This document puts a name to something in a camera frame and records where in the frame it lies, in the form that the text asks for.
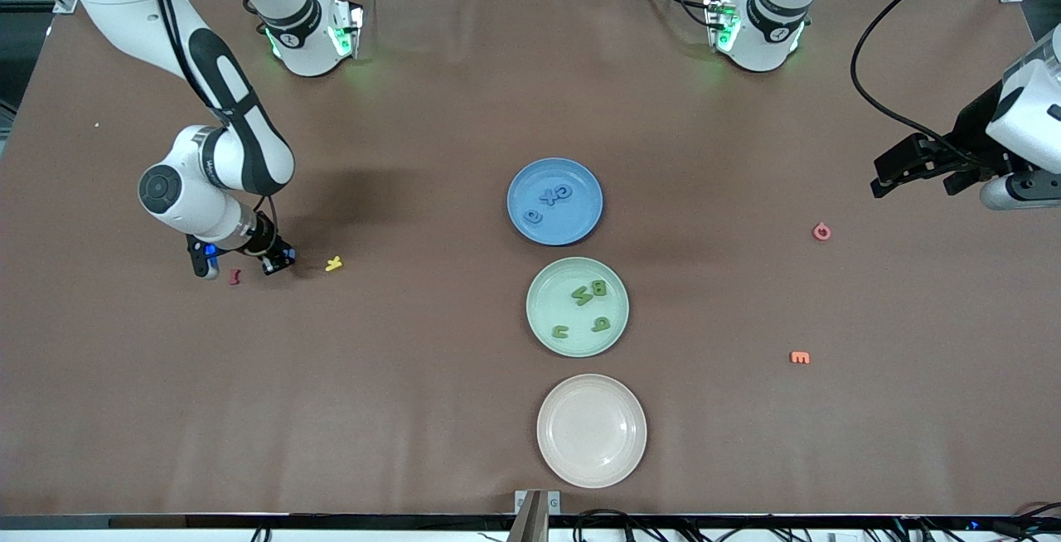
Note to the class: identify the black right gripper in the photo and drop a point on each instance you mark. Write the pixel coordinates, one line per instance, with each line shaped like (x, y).
(264, 237)

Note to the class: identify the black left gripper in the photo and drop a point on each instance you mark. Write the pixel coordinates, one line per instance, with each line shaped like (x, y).
(971, 133)

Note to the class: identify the blue foam letter a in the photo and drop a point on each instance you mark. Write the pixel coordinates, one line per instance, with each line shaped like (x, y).
(528, 216)

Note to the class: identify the blue foam letter X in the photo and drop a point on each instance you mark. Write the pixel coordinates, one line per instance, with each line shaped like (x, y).
(548, 196)

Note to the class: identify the blue foam letter G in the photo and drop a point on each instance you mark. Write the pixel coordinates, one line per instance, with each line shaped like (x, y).
(559, 191)

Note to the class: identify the green foam letter B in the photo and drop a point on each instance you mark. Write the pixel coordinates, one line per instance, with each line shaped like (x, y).
(599, 287)

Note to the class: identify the green foam letter q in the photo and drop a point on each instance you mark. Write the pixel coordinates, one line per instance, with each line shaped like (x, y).
(596, 327)

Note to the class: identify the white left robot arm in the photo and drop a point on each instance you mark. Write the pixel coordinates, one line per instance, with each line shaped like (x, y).
(758, 32)

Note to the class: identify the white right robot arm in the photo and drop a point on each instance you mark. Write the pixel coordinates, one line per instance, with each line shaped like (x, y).
(191, 210)

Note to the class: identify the yellow foam letter Y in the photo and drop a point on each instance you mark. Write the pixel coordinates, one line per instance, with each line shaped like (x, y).
(333, 264)

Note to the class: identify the red foam letter O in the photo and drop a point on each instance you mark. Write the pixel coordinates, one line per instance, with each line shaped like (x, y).
(816, 232)

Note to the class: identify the brown table cover sheet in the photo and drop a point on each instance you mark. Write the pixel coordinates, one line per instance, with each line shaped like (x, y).
(414, 442)

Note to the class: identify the orange foam letter E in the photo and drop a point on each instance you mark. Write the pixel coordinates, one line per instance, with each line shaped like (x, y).
(800, 357)

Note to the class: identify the green plate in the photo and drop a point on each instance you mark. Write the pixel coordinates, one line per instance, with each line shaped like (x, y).
(547, 297)

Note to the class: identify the blue plate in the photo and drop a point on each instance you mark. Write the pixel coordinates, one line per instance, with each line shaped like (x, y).
(572, 223)

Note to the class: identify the beige plate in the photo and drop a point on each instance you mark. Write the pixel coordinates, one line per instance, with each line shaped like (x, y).
(592, 431)

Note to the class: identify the grey metal mount bracket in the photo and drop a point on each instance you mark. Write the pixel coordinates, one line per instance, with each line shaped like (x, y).
(530, 517)

